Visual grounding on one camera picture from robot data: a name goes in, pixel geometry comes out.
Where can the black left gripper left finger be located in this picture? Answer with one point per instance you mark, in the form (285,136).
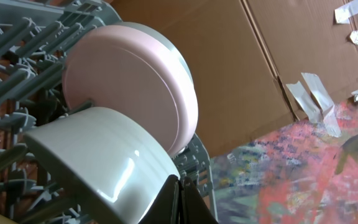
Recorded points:
(164,209)

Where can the gray plate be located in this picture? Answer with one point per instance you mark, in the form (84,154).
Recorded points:
(162,39)

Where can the gray dishwasher rack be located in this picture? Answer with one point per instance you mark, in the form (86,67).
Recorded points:
(35,39)

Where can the gray bowl of grains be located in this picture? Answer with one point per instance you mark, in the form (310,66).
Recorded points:
(112,165)

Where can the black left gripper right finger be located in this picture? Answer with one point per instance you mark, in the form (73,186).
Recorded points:
(193,209)

